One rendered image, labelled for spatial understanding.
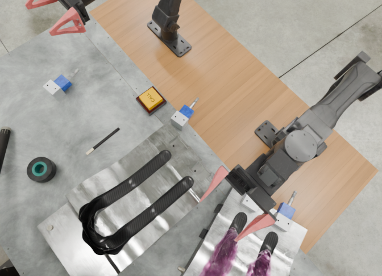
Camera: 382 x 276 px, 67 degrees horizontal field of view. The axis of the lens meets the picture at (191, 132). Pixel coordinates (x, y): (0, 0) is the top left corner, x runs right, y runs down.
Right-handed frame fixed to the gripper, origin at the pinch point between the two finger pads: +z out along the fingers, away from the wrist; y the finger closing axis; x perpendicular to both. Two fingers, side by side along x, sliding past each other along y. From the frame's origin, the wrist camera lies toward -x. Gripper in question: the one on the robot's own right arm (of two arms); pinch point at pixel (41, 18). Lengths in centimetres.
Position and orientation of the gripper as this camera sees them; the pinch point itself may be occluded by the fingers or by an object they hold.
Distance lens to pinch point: 79.5
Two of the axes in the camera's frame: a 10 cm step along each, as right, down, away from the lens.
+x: -0.4, 3.0, 9.5
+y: 6.7, 7.1, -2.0
